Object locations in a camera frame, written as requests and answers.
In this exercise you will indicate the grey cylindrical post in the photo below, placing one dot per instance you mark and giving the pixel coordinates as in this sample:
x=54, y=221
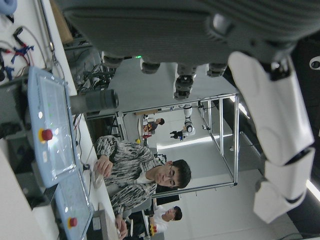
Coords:
x=97, y=101

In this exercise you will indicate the black panel with white logo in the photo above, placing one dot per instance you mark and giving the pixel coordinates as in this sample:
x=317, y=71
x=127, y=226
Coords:
x=312, y=82

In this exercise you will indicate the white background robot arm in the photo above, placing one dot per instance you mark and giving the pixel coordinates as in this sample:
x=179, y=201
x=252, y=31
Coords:
x=188, y=120

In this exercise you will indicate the person in patterned sweater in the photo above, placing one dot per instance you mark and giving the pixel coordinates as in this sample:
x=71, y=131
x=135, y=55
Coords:
x=135, y=162

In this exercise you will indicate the grey wall socket box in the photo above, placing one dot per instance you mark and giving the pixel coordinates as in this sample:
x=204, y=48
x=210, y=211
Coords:
x=96, y=223

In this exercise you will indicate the distant person in dark top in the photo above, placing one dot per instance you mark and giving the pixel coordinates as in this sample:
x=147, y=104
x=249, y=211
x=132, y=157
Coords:
x=155, y=125

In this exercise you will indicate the small blue-grey teach pendant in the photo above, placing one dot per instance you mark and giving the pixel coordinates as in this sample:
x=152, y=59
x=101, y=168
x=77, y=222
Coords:
x=75, y=205

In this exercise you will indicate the aluminium profile frame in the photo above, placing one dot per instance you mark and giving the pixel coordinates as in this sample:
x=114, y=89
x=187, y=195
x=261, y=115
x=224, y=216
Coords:
x=225, y=140

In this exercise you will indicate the large blue-grey teach pendant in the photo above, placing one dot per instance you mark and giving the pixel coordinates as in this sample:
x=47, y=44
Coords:
x=52, y=125

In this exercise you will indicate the brown cardboard panel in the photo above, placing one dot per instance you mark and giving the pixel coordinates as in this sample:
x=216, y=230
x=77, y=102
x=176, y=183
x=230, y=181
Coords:
x=61, y=22

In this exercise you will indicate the person in white shirt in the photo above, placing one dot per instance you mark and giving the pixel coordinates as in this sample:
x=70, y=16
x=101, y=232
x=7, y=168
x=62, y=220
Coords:
x=162, y=220

